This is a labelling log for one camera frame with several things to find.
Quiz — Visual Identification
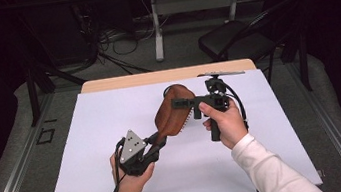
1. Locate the person's right hand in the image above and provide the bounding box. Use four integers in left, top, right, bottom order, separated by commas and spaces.
197, 95, 251, 155

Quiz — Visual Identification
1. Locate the black metal stand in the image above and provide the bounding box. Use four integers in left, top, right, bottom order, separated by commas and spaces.
14, 7, 92, 129
272, 0, 314, 96

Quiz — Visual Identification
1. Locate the person's left hand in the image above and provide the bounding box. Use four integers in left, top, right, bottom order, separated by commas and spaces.
108, 147, 160, 192

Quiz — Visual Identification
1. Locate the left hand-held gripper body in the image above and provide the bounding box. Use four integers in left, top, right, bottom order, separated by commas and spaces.
114, 125, 164, 180

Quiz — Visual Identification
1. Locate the left hand-held gripper cable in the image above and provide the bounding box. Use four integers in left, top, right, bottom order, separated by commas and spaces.
101, 137, 133, 192

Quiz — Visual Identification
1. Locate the white table sheet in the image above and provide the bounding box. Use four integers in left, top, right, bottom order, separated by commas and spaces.
30, 61, 324, 192

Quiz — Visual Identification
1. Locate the white-legged desk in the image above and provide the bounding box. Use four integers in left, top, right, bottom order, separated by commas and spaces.
128, 0, 288, 65

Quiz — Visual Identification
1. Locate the black folding chair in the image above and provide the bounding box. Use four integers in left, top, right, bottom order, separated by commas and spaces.
193, 0, 311, 92

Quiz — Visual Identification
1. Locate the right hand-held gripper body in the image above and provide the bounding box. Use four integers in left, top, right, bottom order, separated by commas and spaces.
188, 66, 255, 146

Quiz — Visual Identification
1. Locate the bundle of floor cables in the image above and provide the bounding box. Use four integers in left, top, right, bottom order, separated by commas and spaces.
71, 0, 176, 82

